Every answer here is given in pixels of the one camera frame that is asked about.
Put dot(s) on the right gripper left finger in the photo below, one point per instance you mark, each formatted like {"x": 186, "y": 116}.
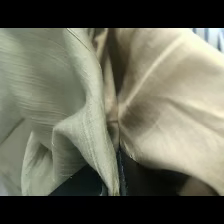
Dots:
{"x": 83, "y": 183}

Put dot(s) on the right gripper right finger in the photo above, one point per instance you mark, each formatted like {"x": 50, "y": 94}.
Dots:
{"x": 146, "y": 181}

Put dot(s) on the beige shirt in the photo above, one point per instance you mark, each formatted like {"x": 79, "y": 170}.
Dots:
{"x": 166, "y": 100}

